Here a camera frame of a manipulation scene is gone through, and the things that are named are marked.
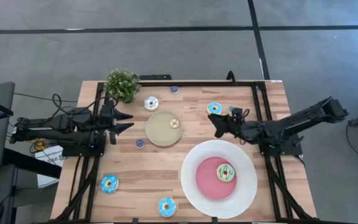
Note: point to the green potted plant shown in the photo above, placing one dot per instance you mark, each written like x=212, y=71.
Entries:
x=122, y=85

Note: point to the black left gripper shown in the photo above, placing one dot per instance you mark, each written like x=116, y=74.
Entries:
x=107, y=124

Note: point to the black aluminium table frame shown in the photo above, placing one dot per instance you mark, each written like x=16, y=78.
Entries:
x=197, y=84

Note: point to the white cardboard box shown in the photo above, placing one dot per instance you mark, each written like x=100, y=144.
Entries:
x=47, y=180

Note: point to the blue frosted sprinkle donut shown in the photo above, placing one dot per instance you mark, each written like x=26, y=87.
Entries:
x=105, y=186
x=162, y=210

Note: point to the small beige donut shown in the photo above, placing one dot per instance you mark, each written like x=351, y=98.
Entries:
x=172, y=124

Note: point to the green frosted squiggle donut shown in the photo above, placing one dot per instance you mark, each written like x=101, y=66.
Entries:
x=221, y=177

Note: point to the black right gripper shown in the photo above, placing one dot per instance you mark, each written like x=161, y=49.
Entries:
x=236, y=127

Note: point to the small purple donut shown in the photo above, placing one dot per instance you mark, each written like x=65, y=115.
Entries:
x=137, y=143
x=172, y=90

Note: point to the white frosted blue-drizzle donut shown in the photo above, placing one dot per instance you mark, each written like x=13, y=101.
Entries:
x=147, y=101

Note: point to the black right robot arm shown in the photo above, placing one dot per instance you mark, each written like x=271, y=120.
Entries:
x=291, y=124

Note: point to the light blue frosted donut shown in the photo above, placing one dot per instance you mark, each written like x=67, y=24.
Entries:
x=210, y=106

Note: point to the pink round plate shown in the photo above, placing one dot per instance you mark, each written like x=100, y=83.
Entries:
x=207, y=183

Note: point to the beige round plate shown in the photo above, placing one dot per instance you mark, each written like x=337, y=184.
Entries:
x=158, y=130

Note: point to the small grey-blue donut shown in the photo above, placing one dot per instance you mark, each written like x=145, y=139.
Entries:
x=229, y=109

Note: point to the white woven round placemat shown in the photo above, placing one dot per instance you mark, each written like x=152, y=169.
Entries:
x=247, y=193

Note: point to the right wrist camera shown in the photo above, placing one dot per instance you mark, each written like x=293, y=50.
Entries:
x=236, y=112

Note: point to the black desk bar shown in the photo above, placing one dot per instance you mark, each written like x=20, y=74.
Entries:
x=33, y=163

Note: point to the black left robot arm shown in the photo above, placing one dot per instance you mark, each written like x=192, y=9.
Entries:
x=42, y=135

